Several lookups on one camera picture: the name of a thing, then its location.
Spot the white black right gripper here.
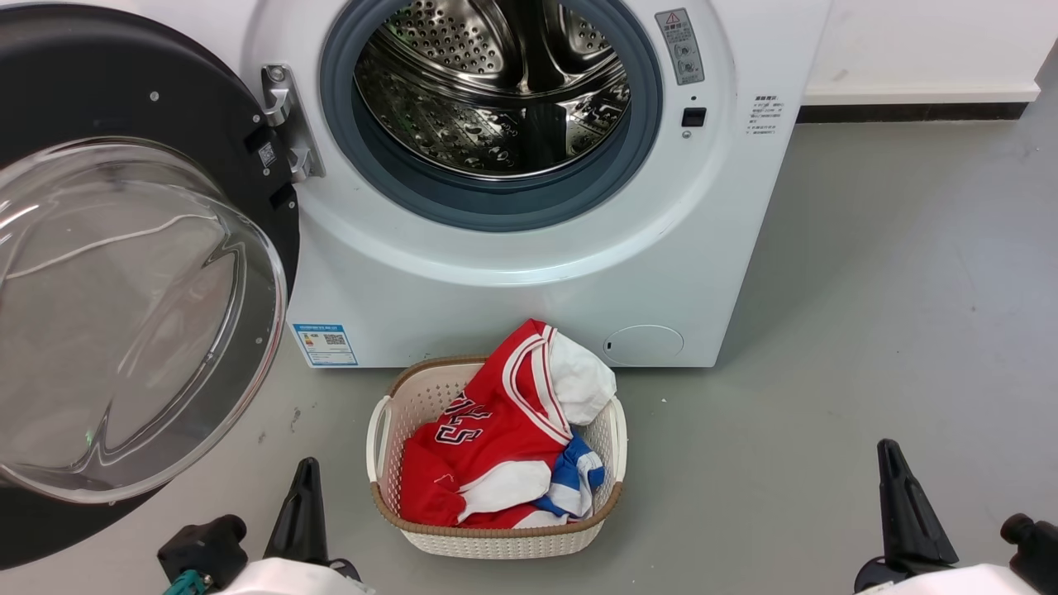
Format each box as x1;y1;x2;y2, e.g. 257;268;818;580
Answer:
854;440;1022;595

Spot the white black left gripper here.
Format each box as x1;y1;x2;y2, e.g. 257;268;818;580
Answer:
211;458;374;595

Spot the black round glass washer door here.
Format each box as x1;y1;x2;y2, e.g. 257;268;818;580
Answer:
0;4;303;571

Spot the white front-load washing machine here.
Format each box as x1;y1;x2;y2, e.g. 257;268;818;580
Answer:
149;0;834;369

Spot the metal door hinge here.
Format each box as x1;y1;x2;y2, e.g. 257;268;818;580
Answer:
260;63;326;184

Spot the blue energy label sticker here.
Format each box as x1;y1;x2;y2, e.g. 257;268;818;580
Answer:
292;323;359;367

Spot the cream plastic laundry basket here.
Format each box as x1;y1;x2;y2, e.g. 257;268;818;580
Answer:
366;355;629;560

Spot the red basketball jersey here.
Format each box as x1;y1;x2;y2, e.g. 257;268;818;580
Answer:
399;319;576;530

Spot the blue and white striped garment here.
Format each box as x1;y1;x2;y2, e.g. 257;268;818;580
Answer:
533;433;607;520

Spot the round white filter cover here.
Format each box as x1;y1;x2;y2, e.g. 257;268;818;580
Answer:
603;325;685;365

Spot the stainless steel washer drum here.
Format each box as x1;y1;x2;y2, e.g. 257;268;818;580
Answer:
354;0;634;179

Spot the grey warning sticker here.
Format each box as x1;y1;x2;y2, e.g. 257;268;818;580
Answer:
655;8;707;87

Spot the white power cable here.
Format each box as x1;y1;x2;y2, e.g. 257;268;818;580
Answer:
0;213;221;282

